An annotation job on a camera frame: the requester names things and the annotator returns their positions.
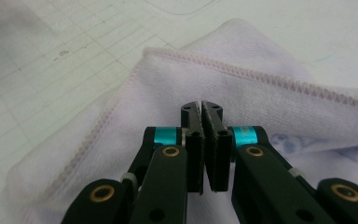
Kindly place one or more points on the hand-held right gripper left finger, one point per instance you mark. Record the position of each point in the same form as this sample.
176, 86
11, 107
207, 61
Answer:
195, 155

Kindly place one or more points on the white grid mat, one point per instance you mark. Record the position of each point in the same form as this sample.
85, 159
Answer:
43, 62

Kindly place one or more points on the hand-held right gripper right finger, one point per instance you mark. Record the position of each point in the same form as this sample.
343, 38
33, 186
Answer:
220, 155

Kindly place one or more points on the lilac printed towel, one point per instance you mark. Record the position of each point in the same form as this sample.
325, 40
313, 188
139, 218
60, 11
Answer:
245, 93

